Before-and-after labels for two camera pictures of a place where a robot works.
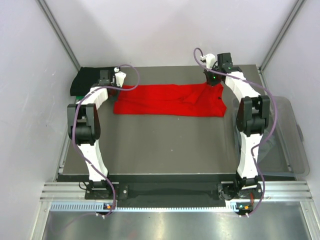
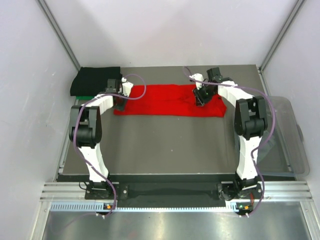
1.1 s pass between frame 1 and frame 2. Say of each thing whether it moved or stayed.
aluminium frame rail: stayed
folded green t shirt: stayed
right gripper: moved
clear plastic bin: stayed
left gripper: moved
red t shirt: stayed
